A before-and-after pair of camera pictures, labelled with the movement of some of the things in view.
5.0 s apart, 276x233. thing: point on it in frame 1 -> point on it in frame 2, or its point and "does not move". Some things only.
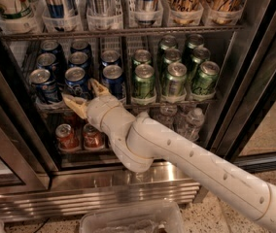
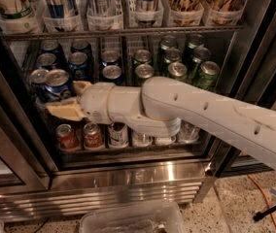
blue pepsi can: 78,59 does not move
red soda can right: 92,138 does not move
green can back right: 194,41 does not move
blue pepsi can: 75,79 -> 57,82
